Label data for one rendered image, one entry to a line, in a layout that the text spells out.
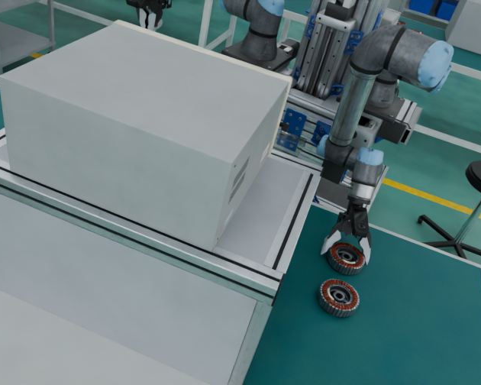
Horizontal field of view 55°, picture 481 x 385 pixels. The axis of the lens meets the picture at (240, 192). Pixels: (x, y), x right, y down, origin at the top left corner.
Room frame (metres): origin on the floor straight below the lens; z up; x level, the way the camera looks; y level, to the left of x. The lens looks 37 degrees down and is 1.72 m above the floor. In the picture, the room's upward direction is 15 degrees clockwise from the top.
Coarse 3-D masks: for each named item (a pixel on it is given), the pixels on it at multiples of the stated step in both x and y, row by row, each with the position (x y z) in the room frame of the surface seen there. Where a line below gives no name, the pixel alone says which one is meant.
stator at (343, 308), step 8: (328, 280) 0.93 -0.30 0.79; (336, 280) 0.94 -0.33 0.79; (320, 288) 0.90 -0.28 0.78; (328, 288) 0.90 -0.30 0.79; (336, 288) 0.93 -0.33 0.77; (344, 288) 0.93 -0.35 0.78; (352, 288) 0.93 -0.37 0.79; (320, 296) 0.88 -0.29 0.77; (328, 296) 0.88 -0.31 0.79; (336, 296) 0.91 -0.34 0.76; (344, 296) 0.90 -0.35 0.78; (352, 296) 0.90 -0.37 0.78; (320, 304) 0.87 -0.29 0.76; (328, 304) 0.86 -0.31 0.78; (336, 304) 0.86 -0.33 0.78; (344, 304) 0.86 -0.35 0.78; (352, 304) 0.87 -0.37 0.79; (336, 312) 0.85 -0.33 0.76; (344, 312) 0.84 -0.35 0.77; (352, 312) 0.86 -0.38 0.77
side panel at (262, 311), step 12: (264, 312) 0.55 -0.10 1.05; (252, 324) 0.55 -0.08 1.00; (264, 324) 0.55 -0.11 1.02; (252, 336) 0.56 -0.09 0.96; (240, 348) 0.56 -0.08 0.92; (252, 348) 0.55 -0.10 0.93; (240, 360) 0.55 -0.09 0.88; (240, 372) 0.56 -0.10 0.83; (228, 384) 0.56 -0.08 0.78; (240, 384) 0.55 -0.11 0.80
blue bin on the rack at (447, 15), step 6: (444, 0) 7.06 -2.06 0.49; (450, 0) 7.17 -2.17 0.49; (456, 0) 7.27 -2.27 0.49; (438, 6) 7.07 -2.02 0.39; (444, 6) 6.89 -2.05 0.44; (450, 6) 6.88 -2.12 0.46; (456, 6) 6.87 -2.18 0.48; (438, 12) 6.90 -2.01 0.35; (444, 12) 6.89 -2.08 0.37; (450, 12) 6.88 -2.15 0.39; (444, 18) 6.88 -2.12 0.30
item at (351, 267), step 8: (336, 248) 1.08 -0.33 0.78; (344, 248) 1.10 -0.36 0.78; (352, 248) 1.10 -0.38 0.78; (328, 256) 1.05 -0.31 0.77; (336, 256) 1.04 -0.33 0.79; (344, 256) 1.07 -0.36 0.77; (352, 256) 1.08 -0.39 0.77; (360, 256) 1.07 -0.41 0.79; (336, 264) 1.02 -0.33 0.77; (344, 264) 1.02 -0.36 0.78; (352, 264) 1.03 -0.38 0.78; (360, 264) 1.03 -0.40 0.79; (344, 272) 1.02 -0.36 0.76; (352, 272) 1.01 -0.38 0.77
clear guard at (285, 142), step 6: (282, 132) 1.19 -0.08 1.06; (288, 132) 1.20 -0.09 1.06; (276, 138) 1.15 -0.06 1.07; (282, 138) 1.16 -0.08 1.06; (288, 138) 1.17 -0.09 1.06; (294, 138) 1.18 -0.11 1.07; (300, 138) 1.19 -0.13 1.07; (276, 144) 1.12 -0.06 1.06; (282, 144) 1.13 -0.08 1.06; (288, 144) 1.13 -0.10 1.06; (294, 144) 1.14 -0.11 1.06; (300, 144) 1.15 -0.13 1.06; (282, 150) 1.09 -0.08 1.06; (288, 150) 1.10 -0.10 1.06; (294, 150) 1.11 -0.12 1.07; (300, 150) 1.12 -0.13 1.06; (294, 156) 1.08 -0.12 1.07
